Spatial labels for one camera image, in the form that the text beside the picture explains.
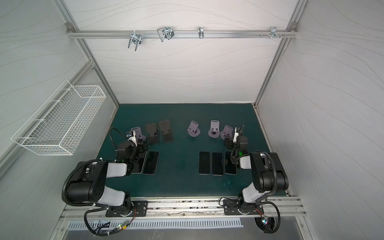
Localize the purple round stand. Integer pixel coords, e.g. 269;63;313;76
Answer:
221;125;234;140
187;121;201;138
131;127;146;142
208;120;221;139

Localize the black folding phone stand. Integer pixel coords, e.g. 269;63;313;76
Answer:
146;123;159;145

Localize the purple phone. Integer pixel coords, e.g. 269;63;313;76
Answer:
212;152;224;176
143;152;160;175

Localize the white edged phone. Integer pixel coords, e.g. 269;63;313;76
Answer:
225;151;237;175

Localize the black phone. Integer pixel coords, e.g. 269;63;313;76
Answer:
199;151;211;175

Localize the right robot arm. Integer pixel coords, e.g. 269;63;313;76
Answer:
219;126;289;234

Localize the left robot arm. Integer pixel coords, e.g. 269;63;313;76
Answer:
62;127;148;237

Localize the black back-left stand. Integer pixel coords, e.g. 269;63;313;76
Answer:
159;120;174;143

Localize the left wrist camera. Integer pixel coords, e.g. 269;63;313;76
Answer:
126;131;138;147

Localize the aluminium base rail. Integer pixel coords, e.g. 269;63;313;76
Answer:
59;196;307;218

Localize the white wire basket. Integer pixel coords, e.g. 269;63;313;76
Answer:
11;80;106;156

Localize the aluminium cross rail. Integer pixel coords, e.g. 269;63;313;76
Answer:
67;29;299;40

